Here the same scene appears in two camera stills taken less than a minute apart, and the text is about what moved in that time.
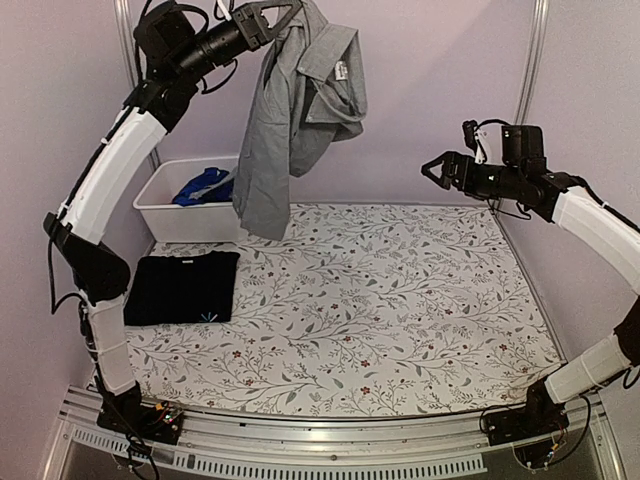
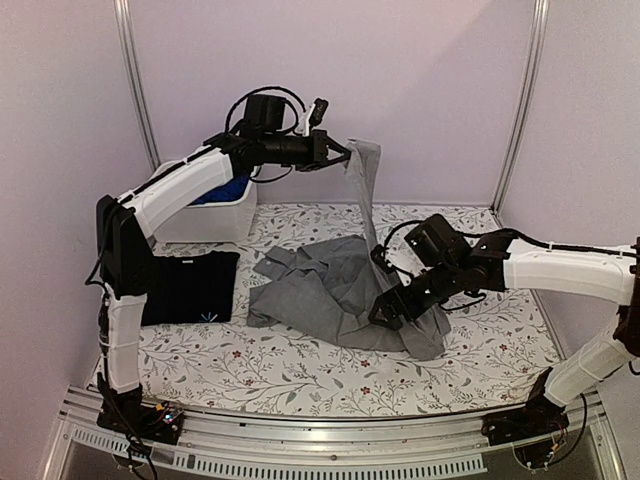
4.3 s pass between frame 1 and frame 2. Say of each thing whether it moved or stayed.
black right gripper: moved
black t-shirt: stayed
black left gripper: moved
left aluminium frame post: stayed
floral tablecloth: stayed
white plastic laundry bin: stayed
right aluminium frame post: stayed
